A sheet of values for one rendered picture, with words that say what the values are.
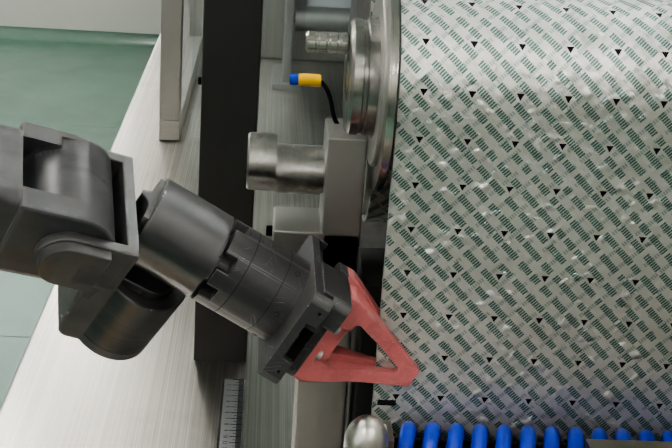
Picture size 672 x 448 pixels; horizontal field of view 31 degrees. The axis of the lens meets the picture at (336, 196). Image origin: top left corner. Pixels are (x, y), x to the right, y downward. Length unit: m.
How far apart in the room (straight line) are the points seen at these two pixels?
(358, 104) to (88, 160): 0.17
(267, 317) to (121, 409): 0.36
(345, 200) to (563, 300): 0.16
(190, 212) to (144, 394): 0.40
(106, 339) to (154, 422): 0.28
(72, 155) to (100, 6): 5.73
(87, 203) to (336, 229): 0.20
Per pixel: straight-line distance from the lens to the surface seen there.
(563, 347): 0.81
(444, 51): 0.74
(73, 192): 0.71
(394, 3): 0.74
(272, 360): 0.74
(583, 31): 0.77
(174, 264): 0.74
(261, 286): 0.75
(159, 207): 0.74
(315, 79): 0.85
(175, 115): 1.80
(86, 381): 1.14
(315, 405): 0.90
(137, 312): 0.78
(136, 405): 1.10
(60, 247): 0.70
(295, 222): 0.85
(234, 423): 1.07
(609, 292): 0.80
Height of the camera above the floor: 1.44
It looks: 19 degrees down
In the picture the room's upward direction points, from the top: 4 degrees clockwise
